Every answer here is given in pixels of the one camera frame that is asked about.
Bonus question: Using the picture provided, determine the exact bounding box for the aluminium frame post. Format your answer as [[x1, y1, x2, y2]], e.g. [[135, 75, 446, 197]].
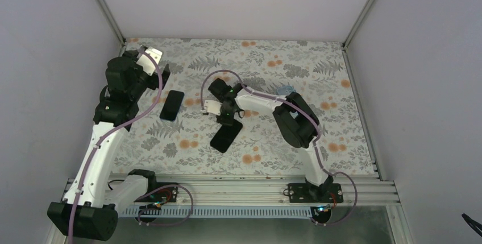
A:
[[342, 0, 377, 51], [96, 0, 126, 46]]

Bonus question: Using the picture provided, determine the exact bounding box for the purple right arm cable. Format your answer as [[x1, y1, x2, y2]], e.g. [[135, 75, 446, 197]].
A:
[[200, 69, 359, 227]]

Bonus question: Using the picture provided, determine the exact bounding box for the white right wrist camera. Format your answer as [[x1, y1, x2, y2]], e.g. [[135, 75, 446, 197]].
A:
[[201, 100, 222, 115]]

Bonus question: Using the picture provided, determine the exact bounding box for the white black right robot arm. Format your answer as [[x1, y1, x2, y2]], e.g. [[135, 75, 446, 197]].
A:
[[202, 78, 333, 202]]

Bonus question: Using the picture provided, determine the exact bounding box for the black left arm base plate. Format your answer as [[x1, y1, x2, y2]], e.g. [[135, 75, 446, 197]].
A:
[[135, 182, 178, 204]]

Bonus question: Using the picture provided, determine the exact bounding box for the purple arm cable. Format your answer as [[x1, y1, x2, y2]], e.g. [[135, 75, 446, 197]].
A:
[[200, 69, 359, 227], [67, 48, 194, 244]]

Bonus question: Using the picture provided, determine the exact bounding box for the aluminium mounting rail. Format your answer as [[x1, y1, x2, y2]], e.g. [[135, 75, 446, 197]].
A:
[[62, 176, 401, 207]]

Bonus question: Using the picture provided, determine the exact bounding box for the light blue phone case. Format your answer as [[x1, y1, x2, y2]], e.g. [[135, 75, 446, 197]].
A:
[[276, 85, 296, 96]]

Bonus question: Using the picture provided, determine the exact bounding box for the slotted grey cable duct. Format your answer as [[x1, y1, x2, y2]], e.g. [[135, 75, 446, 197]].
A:
[[142, 206, 320, 219]]

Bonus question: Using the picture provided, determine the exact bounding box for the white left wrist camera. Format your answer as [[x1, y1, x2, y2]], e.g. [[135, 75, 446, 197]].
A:
[[136, 46, 163, 76]]

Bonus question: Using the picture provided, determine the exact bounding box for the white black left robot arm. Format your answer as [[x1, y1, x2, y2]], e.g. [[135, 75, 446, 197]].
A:
[[47, 47, 170, 243]]

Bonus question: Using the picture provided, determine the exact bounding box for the right aluminium frame post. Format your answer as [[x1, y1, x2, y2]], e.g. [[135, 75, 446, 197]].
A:
[[342, 0, 377, 51]]

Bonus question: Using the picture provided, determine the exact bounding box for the floral patterned table mat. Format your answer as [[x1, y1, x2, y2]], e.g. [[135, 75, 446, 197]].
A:
[[112, 38, 375, 175]]

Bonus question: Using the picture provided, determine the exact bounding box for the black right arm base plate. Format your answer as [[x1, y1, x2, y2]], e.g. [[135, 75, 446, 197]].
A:
[[282, 183, 344, 204]]

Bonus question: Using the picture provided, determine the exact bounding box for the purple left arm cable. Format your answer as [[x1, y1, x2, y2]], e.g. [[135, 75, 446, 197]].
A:
[[67, 48, 194, 244]]

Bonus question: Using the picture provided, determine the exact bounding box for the black object at corner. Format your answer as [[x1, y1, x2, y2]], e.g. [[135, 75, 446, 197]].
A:
[[462, 213, 482, 237]]

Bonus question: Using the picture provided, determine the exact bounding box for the blue phone with black screen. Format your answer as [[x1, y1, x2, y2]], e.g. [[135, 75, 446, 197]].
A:
[[159, 90, 185, 121]]

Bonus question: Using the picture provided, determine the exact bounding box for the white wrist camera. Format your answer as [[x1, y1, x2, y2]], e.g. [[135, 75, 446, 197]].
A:
[[136, 46, 163, 76], [201, 100, 222, 115]]

